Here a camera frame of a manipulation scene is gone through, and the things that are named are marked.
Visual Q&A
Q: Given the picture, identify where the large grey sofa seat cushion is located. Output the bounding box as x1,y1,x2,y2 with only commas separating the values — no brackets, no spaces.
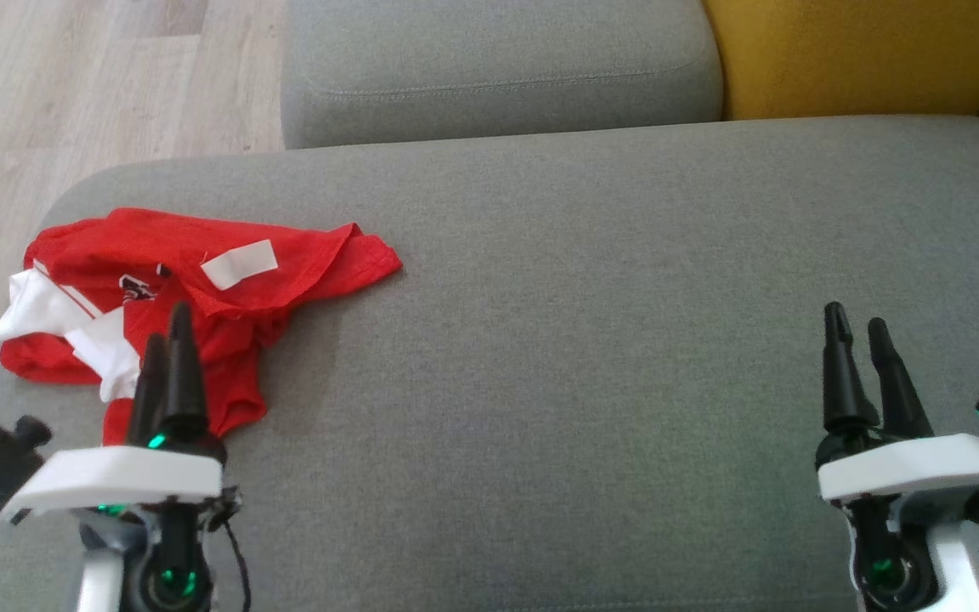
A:
0,115,979,612

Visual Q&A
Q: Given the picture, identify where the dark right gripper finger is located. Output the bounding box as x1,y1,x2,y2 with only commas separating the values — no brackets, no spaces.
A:
822,301,880,435
869,316,936,439

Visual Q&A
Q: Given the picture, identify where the grey sofa cushion with seam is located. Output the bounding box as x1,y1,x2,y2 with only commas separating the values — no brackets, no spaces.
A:
280,0,725,150

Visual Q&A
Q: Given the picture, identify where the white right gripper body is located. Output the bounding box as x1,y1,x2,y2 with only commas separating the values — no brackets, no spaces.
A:
813,428,979,524

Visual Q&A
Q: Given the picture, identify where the red basketball jersey number 23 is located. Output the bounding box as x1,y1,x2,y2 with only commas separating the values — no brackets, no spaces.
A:
0,207,404,402

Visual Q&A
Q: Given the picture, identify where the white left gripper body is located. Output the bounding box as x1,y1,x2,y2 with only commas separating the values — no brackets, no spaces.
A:
0,434,241,554

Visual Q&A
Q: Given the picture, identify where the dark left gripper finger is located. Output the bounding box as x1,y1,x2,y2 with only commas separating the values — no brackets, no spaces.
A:
157,301,210,442
127,333,170,448

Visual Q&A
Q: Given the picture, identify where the yellow sofa back cushion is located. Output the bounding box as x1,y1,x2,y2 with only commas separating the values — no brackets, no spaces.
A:
702,0,979,121

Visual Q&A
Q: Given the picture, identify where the red basketball shorts white stripe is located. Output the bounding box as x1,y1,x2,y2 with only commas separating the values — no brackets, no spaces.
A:
0,289,270,448

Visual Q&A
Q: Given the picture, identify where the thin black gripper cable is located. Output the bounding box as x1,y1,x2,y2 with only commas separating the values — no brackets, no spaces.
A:
219,501,252,612

